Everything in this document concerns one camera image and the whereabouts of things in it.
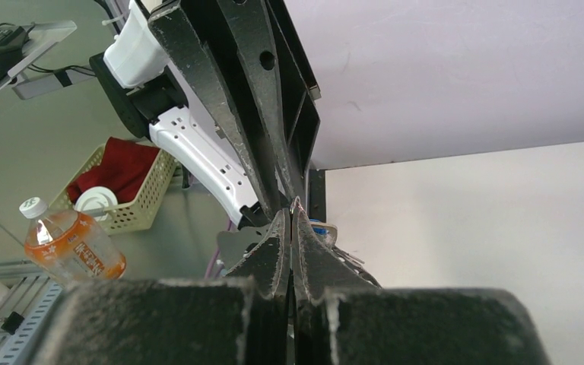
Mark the white round lid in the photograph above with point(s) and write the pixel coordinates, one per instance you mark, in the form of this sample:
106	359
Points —
95	202

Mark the beige perforated basket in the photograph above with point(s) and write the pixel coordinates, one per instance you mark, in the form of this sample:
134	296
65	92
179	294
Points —
139	214

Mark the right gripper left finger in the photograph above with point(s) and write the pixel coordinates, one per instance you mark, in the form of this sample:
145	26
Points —
241	318

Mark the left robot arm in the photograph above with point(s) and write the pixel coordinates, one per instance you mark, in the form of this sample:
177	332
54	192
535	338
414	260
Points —
153	100

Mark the key with blue tag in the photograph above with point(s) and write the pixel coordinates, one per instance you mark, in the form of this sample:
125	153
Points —
327	232

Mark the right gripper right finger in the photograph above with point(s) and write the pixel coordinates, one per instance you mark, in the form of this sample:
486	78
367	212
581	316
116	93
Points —
343	315

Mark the orange drink bottle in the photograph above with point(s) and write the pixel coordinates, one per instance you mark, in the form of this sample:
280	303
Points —
68	245

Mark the red cloth in basket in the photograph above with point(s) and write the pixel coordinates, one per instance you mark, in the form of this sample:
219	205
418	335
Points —
123	168

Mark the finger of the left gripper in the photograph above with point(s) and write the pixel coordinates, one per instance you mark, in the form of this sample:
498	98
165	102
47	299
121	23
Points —
282	83
197	38

